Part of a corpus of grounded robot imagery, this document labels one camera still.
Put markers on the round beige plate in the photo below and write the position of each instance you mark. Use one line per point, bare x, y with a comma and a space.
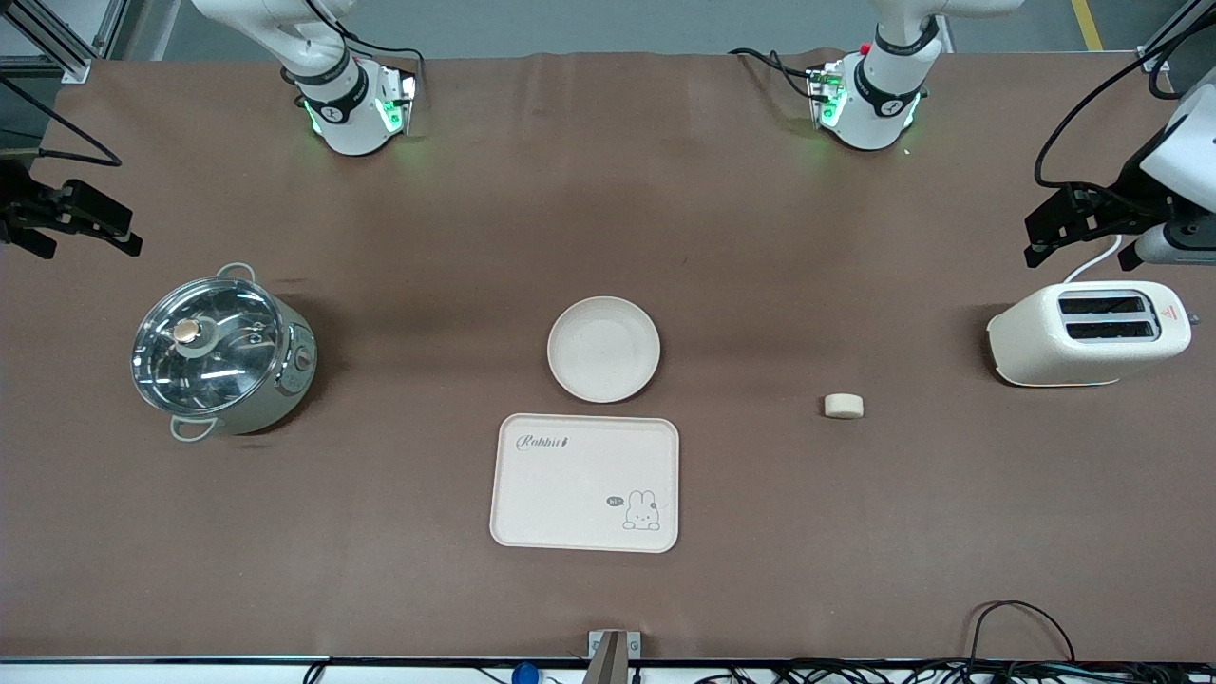
604, 350

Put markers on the small blue round object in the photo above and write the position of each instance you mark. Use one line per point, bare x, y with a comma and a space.
524, 674

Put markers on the pale green electric cooking pot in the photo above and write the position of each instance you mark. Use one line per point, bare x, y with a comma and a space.
285, 380

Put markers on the small white bun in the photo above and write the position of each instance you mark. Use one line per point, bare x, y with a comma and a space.
844, 406

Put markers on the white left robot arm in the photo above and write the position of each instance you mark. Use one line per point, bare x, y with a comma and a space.
879, 114

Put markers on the green lit base module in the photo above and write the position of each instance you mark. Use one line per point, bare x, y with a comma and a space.
826, 95
397, 100

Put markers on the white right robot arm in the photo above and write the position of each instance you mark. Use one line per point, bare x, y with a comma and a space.
347, 119

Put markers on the brown table mat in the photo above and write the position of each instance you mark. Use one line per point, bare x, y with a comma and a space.
760, 237

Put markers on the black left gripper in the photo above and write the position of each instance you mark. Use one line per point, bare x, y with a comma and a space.
1128, 193

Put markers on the cream two-slot toaster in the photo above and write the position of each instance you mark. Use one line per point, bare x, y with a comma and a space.
1045, 347

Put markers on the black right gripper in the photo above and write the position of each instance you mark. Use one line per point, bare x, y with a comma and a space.
21, 208

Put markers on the beige rabbit print tray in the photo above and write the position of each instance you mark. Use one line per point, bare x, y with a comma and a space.
570, 494

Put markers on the aluminium frame profile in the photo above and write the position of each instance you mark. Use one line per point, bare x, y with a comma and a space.
71, 66
1154, 59

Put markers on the glass pot lid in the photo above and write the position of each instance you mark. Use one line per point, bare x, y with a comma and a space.
214, 351

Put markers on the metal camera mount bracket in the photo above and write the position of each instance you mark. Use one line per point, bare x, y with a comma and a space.
613, 655

